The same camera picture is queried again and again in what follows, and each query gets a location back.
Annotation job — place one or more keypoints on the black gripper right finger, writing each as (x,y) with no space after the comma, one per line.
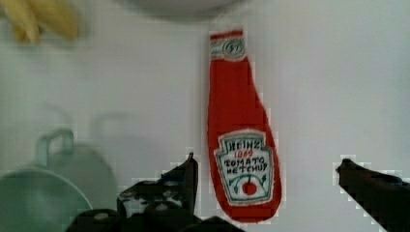
(385,197)

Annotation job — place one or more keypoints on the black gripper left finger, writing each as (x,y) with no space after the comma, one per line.
(164,205)

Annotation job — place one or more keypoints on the red ketchup bottle toy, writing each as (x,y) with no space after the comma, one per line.
(243,157)

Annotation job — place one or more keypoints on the green mug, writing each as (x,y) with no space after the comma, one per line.
(65,180)

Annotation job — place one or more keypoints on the lilac round plate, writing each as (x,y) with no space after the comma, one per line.
(179,8)

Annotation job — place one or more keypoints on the peeled banana toy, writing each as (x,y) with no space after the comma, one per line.
(30,17)

